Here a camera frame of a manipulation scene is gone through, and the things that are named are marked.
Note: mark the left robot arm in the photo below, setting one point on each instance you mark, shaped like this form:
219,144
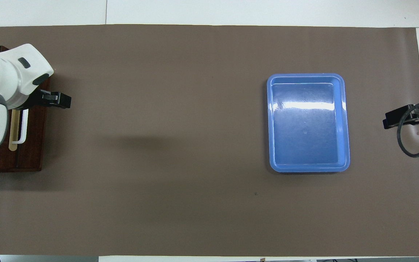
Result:
2,76

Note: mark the dark wooden drawer box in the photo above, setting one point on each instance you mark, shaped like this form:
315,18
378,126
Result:
35,138

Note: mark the light wooden strip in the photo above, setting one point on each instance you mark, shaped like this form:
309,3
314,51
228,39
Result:
14,131

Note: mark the blue plastic tray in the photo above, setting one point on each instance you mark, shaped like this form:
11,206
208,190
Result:
307,123

